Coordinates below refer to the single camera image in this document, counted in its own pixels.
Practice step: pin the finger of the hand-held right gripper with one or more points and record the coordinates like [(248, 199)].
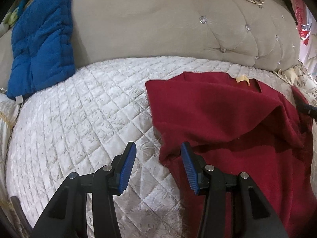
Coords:
[(307, 107)]

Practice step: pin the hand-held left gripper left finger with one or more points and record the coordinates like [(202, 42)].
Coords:
[(128, 162)]

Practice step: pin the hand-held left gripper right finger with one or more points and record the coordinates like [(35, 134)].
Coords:
[(188, 164)]

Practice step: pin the dark red garment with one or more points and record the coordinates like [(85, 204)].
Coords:
[(235, 119)]

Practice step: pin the floral bed sheet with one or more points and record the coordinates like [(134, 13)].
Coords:
[(302, 79)]

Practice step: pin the white quilted bedspread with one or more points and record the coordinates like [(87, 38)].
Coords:
[(86, 119)]

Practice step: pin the red hanging cloth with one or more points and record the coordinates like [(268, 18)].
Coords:
[(301, 17)]

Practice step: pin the beige tufted headboard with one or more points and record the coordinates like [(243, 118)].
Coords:
[(148, 24)]

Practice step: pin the blue quilted cushion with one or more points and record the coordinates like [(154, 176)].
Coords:
[(42, 42)]

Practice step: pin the floral patterned cloth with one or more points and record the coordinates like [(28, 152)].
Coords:
[(13, 14)]

